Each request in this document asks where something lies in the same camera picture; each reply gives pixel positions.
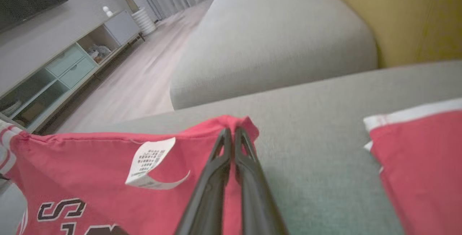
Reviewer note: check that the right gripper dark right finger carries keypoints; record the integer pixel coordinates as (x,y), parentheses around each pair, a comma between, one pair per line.
(256,202)

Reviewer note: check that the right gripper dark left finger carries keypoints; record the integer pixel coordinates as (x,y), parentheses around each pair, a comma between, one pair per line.
(209,199)

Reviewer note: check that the red basketball jersey with lettering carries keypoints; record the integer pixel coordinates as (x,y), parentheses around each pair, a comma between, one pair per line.
(90,177)

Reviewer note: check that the large grey sofa seat cushion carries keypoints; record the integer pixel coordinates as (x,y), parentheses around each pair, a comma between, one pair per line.
(317,162)

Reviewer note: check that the small grey sofa seat cushion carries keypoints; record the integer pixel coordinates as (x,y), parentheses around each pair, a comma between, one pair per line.
(274,40)

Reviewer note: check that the clutter on cabinet shelf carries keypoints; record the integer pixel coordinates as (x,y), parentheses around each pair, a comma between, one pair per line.
(98,52)

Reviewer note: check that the white ribbed cylinder appliance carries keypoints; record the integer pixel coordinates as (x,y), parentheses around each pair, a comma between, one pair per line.
(144,22)

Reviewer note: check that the long low tv cabinet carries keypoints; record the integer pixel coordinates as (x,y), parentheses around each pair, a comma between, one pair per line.
(72,69)

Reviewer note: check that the small white figurine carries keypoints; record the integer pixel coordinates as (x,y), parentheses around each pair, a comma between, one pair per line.
(107,11)

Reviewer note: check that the wide yellow sofa backrest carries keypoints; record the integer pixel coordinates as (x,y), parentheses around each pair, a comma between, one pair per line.
(411,14)

